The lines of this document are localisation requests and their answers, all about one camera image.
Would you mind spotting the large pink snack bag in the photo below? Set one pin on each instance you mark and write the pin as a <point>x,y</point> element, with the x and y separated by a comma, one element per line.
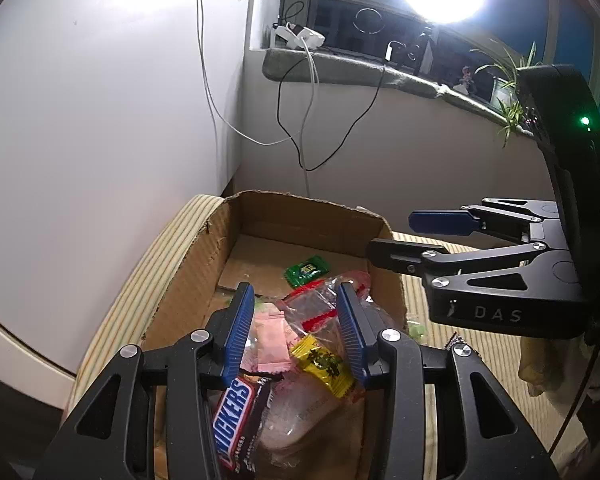
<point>305,410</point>

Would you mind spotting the person's right forearm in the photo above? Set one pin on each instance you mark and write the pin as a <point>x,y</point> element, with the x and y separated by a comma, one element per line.
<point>540,360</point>

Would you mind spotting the white power strip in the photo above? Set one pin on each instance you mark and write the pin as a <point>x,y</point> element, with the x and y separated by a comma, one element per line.
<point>297,37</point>

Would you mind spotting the brown chocolate bar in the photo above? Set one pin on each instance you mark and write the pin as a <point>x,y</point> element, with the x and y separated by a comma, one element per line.
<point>235,425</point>

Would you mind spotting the striped mattress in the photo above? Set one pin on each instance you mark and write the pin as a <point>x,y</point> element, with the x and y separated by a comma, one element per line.
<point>130,300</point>

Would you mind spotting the small pink packet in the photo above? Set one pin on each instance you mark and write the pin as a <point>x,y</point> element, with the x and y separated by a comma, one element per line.
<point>272,345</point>

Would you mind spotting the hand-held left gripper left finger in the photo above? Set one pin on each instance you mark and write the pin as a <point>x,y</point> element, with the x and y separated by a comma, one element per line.
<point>242,330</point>

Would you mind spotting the black tripod stand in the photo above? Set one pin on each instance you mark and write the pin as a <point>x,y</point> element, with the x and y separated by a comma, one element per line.
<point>422,50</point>

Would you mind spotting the small white adapter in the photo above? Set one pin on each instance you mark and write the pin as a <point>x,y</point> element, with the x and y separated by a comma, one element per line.
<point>390,52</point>

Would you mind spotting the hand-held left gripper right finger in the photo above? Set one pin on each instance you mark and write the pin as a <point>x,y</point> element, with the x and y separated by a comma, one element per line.
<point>350,335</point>

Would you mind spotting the clear packet with red ends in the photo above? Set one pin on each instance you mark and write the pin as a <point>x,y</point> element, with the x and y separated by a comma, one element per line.
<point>307,307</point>
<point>355,280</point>

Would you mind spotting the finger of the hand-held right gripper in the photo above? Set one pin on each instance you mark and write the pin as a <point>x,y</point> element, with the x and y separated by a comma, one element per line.
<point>395,255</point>
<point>440,222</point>

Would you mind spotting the dark snack packet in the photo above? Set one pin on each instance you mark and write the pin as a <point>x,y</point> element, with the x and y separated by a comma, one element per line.
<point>451,341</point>

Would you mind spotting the window frame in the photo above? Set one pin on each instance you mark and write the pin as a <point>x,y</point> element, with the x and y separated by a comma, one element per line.
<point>360,15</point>

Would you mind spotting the brown cardboard box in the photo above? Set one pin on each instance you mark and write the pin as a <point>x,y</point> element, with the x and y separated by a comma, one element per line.
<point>185,290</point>

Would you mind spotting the yellow candy packet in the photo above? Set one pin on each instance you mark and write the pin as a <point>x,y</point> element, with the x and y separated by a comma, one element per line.
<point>322,365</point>

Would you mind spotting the green potted plant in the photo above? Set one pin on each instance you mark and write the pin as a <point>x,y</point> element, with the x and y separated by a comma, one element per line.
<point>512,90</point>

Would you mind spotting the white cabinet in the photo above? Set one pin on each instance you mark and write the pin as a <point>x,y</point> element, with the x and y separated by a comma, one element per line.
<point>105,135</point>

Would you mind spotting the small pink figurine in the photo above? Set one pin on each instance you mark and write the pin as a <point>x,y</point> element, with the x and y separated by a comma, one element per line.
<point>465,79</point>

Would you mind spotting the pale green candy packet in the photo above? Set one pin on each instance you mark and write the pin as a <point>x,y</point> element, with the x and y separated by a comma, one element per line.
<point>419,332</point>

